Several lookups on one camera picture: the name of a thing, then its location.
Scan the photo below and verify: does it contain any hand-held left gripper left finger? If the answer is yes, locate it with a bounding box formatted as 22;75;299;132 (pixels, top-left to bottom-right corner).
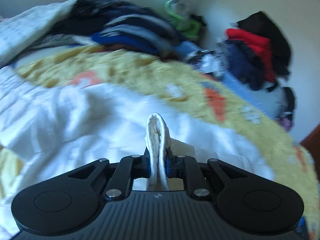
66;147;152;202

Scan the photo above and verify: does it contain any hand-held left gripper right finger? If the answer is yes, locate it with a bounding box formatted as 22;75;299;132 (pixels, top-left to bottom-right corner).
164;146;251;202

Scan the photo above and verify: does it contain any white quilted garment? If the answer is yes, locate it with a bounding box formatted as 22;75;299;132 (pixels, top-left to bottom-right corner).
0;66;275;193

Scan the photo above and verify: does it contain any pile of dark clothes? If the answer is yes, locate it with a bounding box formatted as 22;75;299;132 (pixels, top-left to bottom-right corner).
32;0;187;58

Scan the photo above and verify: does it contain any green clothes hanger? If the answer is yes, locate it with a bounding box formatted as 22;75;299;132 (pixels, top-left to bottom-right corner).
164;0;202;40

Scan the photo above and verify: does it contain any yellow printed blanket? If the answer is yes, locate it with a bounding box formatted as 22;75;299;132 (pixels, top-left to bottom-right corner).
0;49;320;240

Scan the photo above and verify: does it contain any navy garment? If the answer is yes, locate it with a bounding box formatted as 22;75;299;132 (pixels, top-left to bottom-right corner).
224;42;268;91

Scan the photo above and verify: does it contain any red jacket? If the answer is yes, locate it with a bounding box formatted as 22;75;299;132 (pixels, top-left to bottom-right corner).
225;28;277;82

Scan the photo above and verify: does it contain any black garment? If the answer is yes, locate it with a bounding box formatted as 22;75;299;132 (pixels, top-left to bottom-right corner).
237;11;293;76

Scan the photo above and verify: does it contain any white blanket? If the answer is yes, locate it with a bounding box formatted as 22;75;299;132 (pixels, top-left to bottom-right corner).
0;0;85;67

